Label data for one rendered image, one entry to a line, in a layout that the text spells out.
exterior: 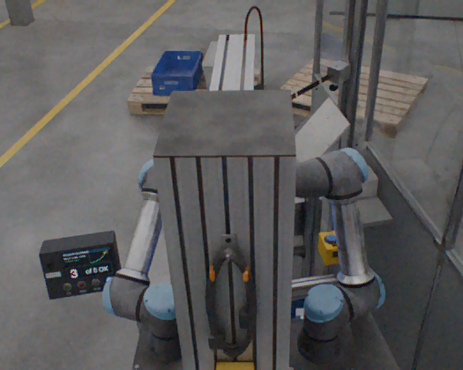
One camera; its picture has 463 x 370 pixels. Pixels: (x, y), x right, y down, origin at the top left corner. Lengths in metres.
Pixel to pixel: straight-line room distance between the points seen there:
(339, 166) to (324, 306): 0.42
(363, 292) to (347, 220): 0.24
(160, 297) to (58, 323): 1.81
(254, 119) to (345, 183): 0.64
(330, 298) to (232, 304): 0.58
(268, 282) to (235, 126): 0.33
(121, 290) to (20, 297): 1.99
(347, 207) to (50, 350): 2.18
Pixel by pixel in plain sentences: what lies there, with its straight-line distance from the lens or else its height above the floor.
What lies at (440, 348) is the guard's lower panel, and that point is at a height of 0.54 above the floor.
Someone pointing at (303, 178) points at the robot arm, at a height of 1.62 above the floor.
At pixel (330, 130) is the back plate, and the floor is 1.30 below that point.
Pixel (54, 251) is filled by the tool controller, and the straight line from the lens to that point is 2.02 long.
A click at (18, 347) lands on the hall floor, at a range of 3.48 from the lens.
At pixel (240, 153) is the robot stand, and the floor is 2.03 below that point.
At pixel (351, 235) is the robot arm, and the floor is 1.43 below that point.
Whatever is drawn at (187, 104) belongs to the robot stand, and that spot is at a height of 2.03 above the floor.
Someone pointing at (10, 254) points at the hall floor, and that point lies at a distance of 4.09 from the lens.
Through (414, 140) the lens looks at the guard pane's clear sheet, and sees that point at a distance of 2.50.
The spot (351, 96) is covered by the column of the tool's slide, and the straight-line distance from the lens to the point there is 2.76.
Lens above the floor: 2.54
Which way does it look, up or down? 36 degrees down
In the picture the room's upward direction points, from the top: 3 degrees counter-clockwise
